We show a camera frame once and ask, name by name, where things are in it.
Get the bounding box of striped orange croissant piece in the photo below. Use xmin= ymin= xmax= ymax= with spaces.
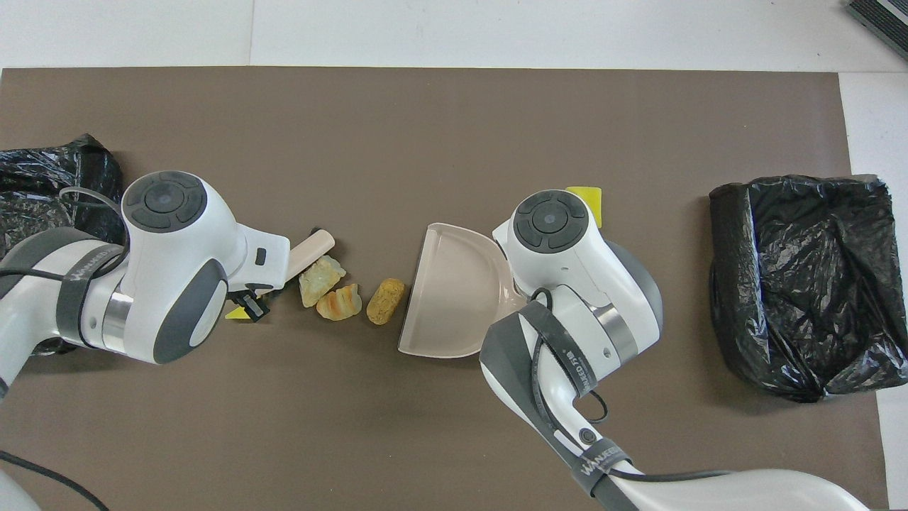
xmin=316 ymin=284 xmax=362 ymax=322

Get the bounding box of brown bread roll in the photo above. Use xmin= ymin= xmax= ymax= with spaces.
xmin=366 ymin=278 xmax=406 ymax=326

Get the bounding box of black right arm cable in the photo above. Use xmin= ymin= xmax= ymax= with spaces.
xmin=528 ymin=287 xmax=738 ymax=483

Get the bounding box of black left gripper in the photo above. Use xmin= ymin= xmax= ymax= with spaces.
xmin=238 ymin=284 xmax=276 ymax=322

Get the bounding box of bin with black bag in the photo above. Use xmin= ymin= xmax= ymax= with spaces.
xmin=0 ymin=133 xmax=127 ymax=356
xmin=709 ymin=175 xmax=908 ymax=403

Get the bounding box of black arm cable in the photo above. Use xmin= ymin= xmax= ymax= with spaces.
xmin=0 ymin=186 xmax=132 ymax=511
xmin=528 ymin=287 xmax=738 ymax=483

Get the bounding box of pale bread chunk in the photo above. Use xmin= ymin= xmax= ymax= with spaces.
xmin=298 ymin=255 xmax=348 ymax=308

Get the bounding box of brown table mat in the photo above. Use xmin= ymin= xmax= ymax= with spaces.
xmin=0 ymin=67 xmax=889 ymax=511

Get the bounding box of beige plastic dustpan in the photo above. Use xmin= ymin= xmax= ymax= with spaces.
xmin=397 ymin=222 xmax=529 ymax=358

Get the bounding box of dark ribbed grille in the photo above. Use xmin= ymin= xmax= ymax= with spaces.
xmin=846 ymin=0 xmax=908 ymax=61

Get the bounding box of notched yellow sponge piece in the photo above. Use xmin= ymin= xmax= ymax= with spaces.
xmin=565 ymin=186 xmax=604 ymax=229

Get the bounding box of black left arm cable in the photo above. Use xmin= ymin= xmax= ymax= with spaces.
xmin=0 ymin=186 xmax=132 ymax=511

